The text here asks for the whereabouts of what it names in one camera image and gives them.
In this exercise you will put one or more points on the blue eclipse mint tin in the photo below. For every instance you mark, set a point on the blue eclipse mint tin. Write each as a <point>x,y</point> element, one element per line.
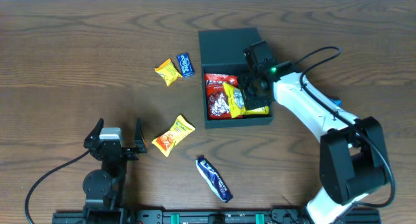
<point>185,65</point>

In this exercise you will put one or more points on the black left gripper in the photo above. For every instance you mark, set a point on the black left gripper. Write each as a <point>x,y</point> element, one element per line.
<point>128,151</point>

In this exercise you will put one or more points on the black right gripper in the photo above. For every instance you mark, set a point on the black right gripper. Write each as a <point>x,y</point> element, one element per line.
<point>251,103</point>

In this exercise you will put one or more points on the small yellow biscuit packet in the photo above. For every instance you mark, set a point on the small yellow biscuit packet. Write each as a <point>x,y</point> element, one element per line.
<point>168,72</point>

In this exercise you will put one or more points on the orange yellow snack packet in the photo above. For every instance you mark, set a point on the orange yellow snack packet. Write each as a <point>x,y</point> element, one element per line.
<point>177,132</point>

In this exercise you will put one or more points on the blue cookie roll pack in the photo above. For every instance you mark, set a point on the blue cookie roll pack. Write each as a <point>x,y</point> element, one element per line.
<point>337,102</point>

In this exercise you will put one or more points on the red Hacks candy bag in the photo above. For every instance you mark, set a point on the red Hacks candy bag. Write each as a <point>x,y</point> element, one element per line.
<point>217,100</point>

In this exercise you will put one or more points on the dark blue wafer packet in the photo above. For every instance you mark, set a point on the dark blue wafer packet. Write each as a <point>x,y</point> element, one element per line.
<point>214,180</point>

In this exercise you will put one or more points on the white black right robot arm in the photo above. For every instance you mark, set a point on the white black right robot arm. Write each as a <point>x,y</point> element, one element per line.
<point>354,169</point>

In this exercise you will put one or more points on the yellow Hacks candy bag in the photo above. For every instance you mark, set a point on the yellow Hacks candy bag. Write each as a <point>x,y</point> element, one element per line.
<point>236,103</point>

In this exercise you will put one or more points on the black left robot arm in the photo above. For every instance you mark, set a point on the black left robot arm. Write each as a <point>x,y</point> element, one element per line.
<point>104,187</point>

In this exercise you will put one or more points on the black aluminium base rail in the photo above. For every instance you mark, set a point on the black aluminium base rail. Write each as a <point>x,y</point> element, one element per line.
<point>274,216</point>

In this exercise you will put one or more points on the black cardboard box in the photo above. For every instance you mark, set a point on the black cardboard box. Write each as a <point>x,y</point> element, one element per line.
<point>222,53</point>

